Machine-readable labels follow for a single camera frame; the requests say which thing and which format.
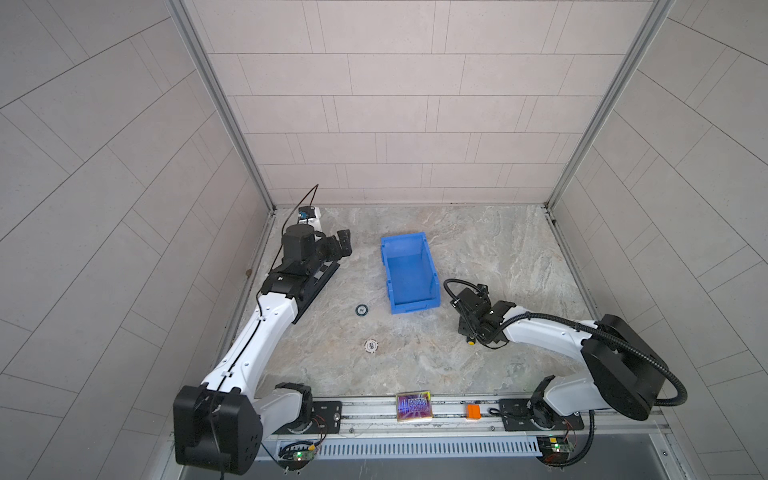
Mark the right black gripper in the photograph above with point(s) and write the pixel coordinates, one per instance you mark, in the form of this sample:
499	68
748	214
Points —
460	324

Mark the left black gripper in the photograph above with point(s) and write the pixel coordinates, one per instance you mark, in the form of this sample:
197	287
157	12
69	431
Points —
343	245

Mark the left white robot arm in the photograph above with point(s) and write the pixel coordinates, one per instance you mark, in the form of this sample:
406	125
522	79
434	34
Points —
219	424

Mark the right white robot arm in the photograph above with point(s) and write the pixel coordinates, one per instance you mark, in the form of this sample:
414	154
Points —
619	370

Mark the blue plastic bin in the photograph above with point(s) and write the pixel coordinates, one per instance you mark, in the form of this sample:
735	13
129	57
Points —
412	279

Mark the small orange block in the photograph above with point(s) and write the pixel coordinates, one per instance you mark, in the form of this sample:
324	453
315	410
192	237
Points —
473	412

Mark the small white gear piece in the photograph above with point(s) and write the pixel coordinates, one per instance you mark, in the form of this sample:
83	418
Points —
371	346

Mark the colourful square box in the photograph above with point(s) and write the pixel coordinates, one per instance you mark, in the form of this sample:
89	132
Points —
414	406

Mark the right green circuit board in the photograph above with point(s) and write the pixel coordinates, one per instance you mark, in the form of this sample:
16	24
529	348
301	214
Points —
554	449

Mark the green circuit board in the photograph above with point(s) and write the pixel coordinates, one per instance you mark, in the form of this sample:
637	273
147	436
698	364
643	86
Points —
554	449
296	455

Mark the left green circuit board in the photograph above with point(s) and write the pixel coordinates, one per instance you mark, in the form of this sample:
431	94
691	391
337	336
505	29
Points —
296	455

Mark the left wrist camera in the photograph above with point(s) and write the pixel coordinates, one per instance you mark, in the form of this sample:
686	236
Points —
307	213

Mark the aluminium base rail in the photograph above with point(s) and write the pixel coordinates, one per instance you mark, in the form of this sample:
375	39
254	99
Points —
463	426

